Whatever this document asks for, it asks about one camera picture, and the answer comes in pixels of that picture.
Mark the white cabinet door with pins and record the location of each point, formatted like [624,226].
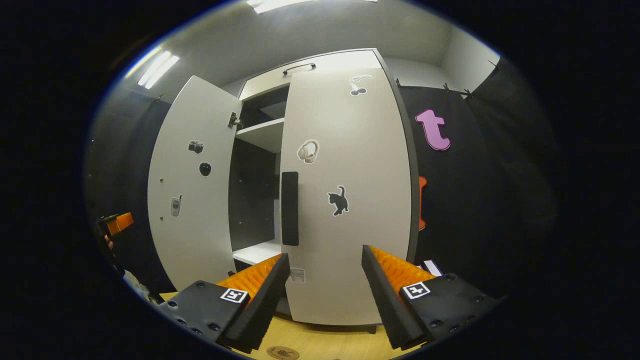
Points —
[200,245]
[360,150]

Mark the dark navy book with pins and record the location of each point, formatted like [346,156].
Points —
[433,267]

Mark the black backdrop cloth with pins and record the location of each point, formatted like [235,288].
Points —
[520,175]
[450,200]

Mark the white cabinet shelf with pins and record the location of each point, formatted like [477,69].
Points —
[262,134]
[257,252]

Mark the person's grey clothing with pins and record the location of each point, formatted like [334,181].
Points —
[140,287]

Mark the small double ceiling light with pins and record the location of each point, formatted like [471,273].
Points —
[158,69]

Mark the round wooden coaster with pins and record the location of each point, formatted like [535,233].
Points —
[282,353]

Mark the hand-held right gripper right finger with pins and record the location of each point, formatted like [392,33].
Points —
[387,300]

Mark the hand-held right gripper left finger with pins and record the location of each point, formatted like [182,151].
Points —
[265,305]

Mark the white cabinet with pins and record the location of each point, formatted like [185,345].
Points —
[260,80]

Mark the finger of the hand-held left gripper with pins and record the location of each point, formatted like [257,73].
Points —
[120,222]

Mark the large ceiling light panel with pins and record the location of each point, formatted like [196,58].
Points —
[300,4]

